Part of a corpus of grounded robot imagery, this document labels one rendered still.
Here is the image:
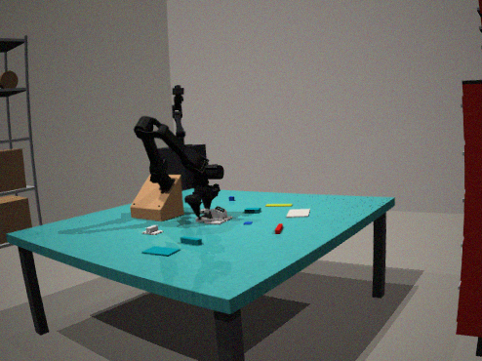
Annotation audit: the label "teal flat plate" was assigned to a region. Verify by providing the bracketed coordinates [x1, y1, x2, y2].
[142, 246, 181, 257]

